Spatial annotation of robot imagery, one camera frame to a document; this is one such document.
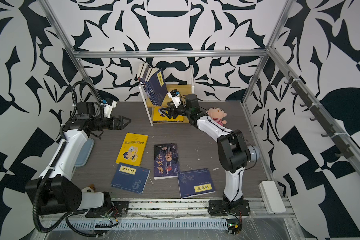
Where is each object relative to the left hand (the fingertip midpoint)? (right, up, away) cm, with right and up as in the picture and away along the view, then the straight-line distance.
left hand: (123, 117), depth 79 cm
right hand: (+21, +7, +6) cm, 23 cm away
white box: (+74, -39, -5) cm, 84 cm away
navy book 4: (+2, -34, +6) cm, 35 cm away
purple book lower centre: (+21, -26, +11) cm, 35 cm away
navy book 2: (+18, +18, +12) cm, 29 cm away
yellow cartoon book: (+15, +1, +24) cm, 28 cm away
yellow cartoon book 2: (0, -20, +15) cm, 25 cm away
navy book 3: (+37, -35, +3) cm, 51 cm away
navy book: (+14, +16, +2) cm, 22 cm away
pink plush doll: (+55, +2, +26) cm, 60 cm away
